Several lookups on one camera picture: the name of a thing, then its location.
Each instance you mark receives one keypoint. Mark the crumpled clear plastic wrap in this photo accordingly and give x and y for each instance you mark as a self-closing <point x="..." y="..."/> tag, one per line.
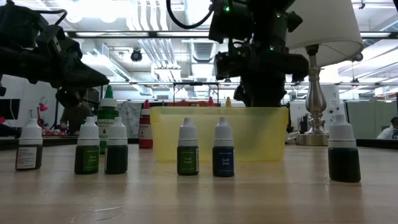
<point x="293" y="137"/>

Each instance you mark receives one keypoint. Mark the red background robot arm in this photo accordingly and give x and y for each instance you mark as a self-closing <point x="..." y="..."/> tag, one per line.
<point x="43" y="107"/>

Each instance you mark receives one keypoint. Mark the small dark blue dropper bottle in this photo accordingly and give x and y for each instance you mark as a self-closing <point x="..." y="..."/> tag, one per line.
<point x="223" y="160"/>

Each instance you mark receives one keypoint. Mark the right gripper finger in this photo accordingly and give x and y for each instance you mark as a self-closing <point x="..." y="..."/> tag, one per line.
<point x="241" y="93"/>
<point x="267" y="99"/>

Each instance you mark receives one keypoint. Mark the black overhead crossbar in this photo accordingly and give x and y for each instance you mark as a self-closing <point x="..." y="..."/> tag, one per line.
<point x="152" y="35"/>

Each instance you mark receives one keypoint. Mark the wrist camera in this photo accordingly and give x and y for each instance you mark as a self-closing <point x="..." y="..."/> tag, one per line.
<point x="226" y="65"/>
<point x="46" y="36"/>

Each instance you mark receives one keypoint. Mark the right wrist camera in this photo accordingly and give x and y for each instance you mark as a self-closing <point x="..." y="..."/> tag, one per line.
<point x="226" y="65"/>

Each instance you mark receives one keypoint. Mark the black background frame stand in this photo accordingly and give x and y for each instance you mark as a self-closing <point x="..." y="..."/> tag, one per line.
<point x="196" y="83"/>

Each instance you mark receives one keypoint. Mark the red background bin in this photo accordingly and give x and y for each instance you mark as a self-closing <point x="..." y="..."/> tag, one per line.
<point x="186" y="104"/>

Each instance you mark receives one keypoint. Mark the small bright green dropper bottle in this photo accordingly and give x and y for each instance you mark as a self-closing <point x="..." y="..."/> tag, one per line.
<point x="188" y="158"/>

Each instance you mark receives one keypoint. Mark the person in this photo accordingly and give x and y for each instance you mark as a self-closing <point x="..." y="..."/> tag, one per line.
<point x="76" y="118"/>
<point x="388" y="132"/>

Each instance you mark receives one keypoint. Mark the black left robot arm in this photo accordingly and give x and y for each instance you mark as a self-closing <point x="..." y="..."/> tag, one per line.
<point x="15" y="37"/>

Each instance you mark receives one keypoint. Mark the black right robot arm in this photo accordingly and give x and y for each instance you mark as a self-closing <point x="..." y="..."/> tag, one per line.
<point x="248" y="18"/>

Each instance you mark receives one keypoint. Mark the small dropper bottle green label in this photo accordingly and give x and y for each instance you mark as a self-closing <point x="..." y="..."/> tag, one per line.
<point x="87" y="155"/>

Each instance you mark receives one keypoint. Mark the dark red squeeze bottle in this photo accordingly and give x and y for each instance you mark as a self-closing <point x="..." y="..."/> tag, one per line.
<point x="145" y="137"/>

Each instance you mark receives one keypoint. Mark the silver lamp white shade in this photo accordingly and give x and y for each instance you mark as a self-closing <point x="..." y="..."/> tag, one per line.
<point x="329" y="31"/>

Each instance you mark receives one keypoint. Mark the white marbled board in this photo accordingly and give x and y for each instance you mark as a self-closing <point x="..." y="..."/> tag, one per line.
<point x="129" y="119"/>

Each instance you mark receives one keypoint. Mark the small dropper bottle white label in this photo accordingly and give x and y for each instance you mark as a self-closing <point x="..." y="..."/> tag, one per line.
<point x="29" y="155"/>

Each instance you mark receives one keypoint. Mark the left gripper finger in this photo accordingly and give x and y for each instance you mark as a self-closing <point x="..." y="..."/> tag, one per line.
<point x="88" y="85"/>
<point x="84" y="73"/>

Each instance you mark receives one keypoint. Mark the green partition panel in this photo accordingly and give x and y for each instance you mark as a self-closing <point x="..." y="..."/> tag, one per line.
<point x="363" y="121"/>

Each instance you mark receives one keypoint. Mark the green squeeze bottle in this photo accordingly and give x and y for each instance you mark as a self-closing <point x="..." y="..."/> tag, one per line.
<point x="107" y="115"/>

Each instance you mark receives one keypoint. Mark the yellow translucent plastic bin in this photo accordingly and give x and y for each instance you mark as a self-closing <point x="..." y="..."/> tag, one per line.
<point x="248" y="137"/>

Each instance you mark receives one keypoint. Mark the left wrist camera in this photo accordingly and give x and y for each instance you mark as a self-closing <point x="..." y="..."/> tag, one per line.
<point x="46" y="36"/>

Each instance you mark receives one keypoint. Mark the black ceiling spotlight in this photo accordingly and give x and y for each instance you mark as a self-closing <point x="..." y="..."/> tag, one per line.
<point x="136" y="55"/>
<point x="357" y="57"/>

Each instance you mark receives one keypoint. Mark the dark wall monitor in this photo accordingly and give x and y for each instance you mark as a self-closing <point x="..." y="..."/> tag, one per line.
<point x="9" y="109"/>

